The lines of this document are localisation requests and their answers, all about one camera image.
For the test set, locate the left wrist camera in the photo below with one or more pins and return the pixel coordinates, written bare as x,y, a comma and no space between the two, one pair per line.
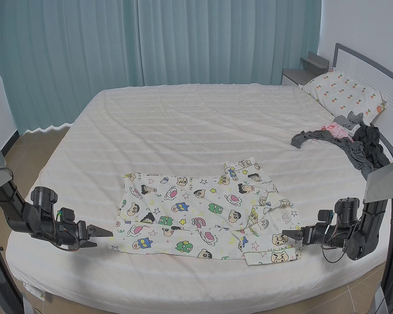
67,215

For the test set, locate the white printed pillow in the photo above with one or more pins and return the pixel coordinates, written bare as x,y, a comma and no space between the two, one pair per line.
347,92

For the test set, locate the black garment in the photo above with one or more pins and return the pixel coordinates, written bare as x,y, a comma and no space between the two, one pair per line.
368,139

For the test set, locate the blue-green curtain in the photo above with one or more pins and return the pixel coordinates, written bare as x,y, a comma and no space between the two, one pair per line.
226,31
68,51

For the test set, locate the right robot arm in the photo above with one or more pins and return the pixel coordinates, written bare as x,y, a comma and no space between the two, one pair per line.
383,182

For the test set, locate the light grey garment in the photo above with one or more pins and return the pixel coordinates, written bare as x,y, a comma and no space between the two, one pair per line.
344,119

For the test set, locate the pink garment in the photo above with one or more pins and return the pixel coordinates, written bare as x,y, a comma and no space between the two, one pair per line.
335,130

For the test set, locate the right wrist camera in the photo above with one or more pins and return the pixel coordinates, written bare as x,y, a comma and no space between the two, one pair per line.
326,217

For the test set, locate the white printed pyjama top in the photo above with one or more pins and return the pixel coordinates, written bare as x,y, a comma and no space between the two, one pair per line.
190,214

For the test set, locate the bed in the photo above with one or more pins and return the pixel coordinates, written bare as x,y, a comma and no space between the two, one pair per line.
199,119

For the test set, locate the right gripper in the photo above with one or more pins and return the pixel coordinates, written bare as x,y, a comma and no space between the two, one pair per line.
319,236

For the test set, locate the grey bedside table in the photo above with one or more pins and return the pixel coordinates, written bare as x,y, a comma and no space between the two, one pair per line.
294,76

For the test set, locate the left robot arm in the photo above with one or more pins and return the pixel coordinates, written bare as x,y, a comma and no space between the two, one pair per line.
16,214

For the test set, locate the dark grey garment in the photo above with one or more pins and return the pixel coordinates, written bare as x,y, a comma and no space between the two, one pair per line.
355,152

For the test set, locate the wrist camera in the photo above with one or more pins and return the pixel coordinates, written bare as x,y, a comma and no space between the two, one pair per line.
67,215
326,217

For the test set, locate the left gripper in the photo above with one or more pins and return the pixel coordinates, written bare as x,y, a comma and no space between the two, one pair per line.
67,234

